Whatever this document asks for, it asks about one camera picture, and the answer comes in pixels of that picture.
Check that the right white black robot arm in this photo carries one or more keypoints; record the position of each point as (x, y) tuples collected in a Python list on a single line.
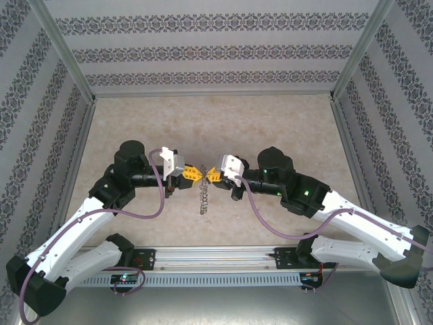
[(365, 227)]

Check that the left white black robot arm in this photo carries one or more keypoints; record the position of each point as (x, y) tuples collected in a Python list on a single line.
[(67, 233)]

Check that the small circuit board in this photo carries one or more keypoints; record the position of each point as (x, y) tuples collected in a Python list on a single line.
[(311, 277)]

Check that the circuit board with green light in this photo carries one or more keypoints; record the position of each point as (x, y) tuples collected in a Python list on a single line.
[(125, 278)]

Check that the grey metal sheet panel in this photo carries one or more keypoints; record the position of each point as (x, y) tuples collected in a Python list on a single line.
[(216, 304)]

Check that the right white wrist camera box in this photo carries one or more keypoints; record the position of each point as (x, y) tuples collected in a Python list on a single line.
[(231, 167)]

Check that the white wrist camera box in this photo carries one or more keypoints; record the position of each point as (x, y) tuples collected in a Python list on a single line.
[(170, 162), (231, 167)]

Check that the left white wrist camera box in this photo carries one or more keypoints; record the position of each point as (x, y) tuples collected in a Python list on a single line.
[(170, 162)]

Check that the aluminium side rail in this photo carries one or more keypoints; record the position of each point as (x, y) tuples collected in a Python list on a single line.
[(78, 149), (350, 149)]

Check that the aluminium back rail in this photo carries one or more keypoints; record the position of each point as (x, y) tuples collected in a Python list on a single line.
[(213, 94)]

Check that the aluminium mounting rail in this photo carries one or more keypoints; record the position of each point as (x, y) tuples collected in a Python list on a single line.
[(216, 259)]

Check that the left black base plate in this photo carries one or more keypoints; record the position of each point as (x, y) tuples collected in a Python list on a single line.
[(147, 260)]

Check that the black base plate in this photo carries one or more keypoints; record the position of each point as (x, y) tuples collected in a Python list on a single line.
[(285, 259), (147, 260)]

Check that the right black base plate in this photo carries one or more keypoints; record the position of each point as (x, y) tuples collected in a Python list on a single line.
[(285, 259)]

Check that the aluminium frame post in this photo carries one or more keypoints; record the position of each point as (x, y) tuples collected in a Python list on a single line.
[(362, 47), (64, 47)]

